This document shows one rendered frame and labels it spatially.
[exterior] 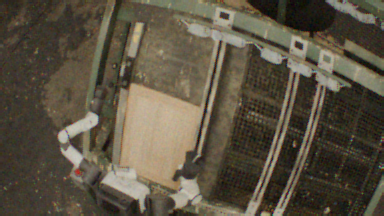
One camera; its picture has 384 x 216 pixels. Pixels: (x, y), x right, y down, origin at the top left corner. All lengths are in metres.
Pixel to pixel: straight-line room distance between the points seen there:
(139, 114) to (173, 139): 0.24
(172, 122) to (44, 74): 2.37
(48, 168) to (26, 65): 1.37
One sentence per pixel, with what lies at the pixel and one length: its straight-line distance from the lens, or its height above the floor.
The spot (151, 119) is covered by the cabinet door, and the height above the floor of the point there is 1.21.
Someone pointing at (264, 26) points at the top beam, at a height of 1.89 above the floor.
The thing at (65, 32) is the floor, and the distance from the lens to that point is 5.72.
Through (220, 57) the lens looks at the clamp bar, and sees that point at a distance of 3.09.
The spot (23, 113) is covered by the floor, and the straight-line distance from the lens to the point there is 5.26.
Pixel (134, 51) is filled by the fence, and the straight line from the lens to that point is 3.32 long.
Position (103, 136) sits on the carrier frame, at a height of 0.79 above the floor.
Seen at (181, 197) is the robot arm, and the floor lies 1.22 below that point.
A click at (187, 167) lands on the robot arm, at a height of 1.54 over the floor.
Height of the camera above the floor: 4.12
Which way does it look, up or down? 58 degrees down
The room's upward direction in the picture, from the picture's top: 6 degrees counter-clockwise
